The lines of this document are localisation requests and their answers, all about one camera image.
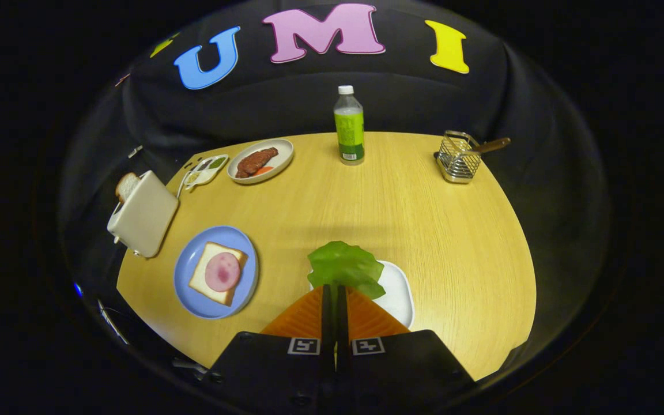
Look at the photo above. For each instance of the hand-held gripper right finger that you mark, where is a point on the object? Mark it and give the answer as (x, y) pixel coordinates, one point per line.
(342, 323)

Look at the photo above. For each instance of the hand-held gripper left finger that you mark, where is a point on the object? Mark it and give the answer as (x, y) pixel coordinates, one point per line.
(327, 323)

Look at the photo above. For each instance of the green lettuce leaf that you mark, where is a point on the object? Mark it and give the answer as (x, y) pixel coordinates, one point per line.
(343, 268)

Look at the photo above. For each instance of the toasted bread slice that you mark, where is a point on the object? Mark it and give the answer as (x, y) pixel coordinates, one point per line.
(127, 185)

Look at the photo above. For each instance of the white square plate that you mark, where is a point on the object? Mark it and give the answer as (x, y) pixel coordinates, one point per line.
(398, 294)

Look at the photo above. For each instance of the pink ham slice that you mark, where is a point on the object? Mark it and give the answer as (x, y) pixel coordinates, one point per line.
(222, 272)

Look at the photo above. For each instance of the white sandwich bread slice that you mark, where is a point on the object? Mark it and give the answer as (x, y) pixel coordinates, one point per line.
(202, 282)

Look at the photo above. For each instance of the blue round plate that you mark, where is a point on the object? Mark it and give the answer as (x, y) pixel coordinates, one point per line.
(193, 300)

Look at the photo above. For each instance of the orange carrot slice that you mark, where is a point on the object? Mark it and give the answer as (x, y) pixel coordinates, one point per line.
(263, 170)

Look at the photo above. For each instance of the brown cooked meat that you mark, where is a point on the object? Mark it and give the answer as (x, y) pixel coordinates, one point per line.
(256, 161)

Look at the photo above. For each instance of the white round plate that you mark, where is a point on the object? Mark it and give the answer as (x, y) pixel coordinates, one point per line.
(279, 151)

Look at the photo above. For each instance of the white divided tray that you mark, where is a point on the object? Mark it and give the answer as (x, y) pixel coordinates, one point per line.
(208, 176)

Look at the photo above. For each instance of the pile of green beans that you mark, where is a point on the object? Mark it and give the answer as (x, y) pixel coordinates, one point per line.
(217, 163)

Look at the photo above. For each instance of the green label plastic bottle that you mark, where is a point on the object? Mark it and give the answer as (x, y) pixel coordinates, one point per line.
(349, 127)

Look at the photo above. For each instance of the pile of pale yellow beans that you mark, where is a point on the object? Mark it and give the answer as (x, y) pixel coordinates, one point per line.
(193, 178)

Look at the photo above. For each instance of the pile of dark red beans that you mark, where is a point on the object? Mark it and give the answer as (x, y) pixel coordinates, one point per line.
(204, 166)

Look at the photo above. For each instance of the white toaster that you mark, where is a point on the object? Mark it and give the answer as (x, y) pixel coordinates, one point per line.
(144, 216)

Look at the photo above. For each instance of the black backdrop cloth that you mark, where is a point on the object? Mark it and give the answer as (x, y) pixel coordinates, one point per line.
(286, 98)

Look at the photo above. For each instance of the silver metal clip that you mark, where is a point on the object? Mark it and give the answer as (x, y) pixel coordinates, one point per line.
(135, 151)

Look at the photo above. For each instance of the pink clothes clip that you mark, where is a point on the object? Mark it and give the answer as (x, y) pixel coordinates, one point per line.
(123, 79)

